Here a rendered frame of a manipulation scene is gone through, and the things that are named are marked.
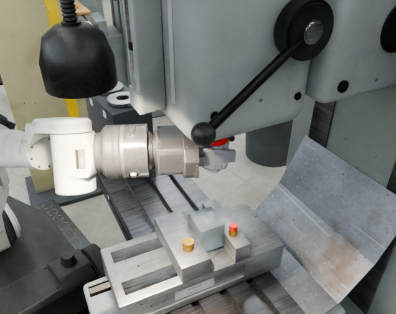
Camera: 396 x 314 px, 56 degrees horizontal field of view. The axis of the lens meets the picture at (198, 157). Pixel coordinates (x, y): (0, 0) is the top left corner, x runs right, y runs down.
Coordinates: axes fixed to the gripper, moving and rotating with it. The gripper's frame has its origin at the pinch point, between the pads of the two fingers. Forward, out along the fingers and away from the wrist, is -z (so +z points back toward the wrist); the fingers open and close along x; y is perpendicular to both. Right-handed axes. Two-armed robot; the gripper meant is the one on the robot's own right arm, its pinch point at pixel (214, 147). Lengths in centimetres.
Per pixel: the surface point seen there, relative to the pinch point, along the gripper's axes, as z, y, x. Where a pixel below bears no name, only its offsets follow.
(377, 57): -21.7, -16.2, -4.2
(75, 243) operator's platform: 48, 85, 64
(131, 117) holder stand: 17.2, 15.4, 42.0
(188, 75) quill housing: 5.2, -16.9, -11.0
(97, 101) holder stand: 27, 13, 49
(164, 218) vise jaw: 9.0, 20.6, 5.9
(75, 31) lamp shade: 15.9, -23.8, -17.0
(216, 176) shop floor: -28, 124, 159
